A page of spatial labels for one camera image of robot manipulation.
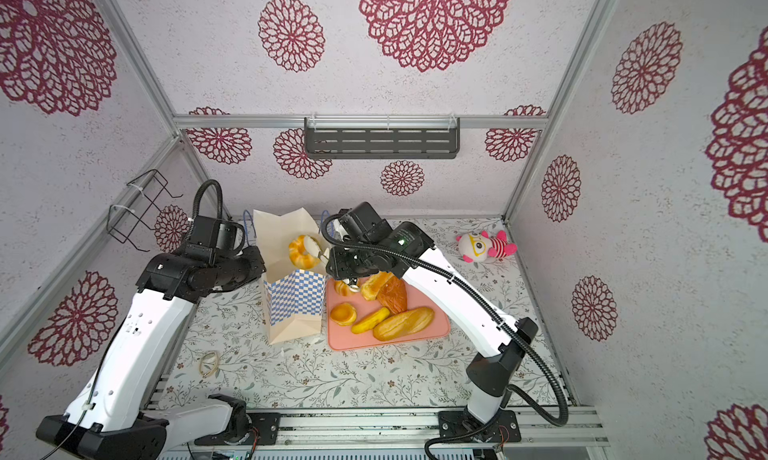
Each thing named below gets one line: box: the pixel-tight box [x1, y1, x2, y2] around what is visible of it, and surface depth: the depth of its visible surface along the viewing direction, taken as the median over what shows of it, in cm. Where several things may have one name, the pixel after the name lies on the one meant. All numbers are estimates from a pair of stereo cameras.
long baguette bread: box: [373, 307, 435, 341], surface depth 89 cm
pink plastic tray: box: [327, 279, 450, 351], surface depth 91 cm
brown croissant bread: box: [377, 275, 408, 315], surface depth 94 cm
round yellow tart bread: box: [330, 302, 357, 327], surface depth 91 cm
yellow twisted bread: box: [351, 307, 391, 334], surface depth 90 cm
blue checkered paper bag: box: [253, 207, 326, 345], surface depth 81 cm
